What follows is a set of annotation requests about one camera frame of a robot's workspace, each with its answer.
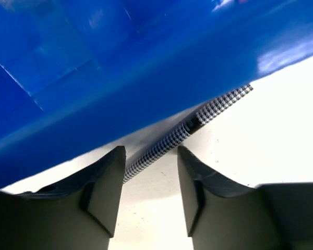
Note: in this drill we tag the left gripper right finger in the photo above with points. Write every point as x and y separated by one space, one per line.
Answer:
221 213

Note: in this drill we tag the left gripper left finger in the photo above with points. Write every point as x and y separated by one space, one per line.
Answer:
77 212

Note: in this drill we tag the houndstooth pattern pencil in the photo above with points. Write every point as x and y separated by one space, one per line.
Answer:
200 117

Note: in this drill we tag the blue plastic organizer tray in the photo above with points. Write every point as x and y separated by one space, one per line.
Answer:
75 75

